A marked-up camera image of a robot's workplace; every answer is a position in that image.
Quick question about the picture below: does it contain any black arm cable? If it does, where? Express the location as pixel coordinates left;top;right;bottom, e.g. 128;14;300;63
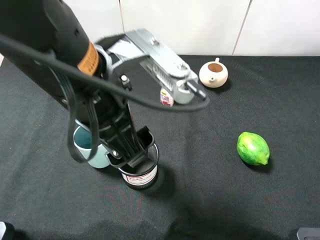
0;33;210;165

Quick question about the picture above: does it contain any green lime fruit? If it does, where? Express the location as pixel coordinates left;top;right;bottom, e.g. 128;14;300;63
236;132;270;166

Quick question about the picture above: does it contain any grey right gripper corner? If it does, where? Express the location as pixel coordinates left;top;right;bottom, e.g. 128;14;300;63
296;227;320;240

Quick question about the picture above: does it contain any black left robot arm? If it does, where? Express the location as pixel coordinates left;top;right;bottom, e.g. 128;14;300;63
0;0;154;168

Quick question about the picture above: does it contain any light blue cup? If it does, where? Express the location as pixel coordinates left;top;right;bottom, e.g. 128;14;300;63
73;126;110;169

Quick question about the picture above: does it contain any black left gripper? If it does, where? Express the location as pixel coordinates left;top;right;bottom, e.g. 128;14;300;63
74;62;155;169

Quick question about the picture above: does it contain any cream ceramic teapot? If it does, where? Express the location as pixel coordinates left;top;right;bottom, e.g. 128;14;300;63
199;57;229;88

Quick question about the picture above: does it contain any dark green table cloth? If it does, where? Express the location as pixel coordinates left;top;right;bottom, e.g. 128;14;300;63
0;56;320;240

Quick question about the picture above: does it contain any black mesh pen cup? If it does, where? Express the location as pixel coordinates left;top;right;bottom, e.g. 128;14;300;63
118;143;160;191

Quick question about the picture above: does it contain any small pink white bottle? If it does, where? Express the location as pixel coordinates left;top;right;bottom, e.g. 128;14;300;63
160;87;174;107

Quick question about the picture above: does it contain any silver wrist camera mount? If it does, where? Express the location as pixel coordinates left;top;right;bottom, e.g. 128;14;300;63
97;28;207;105

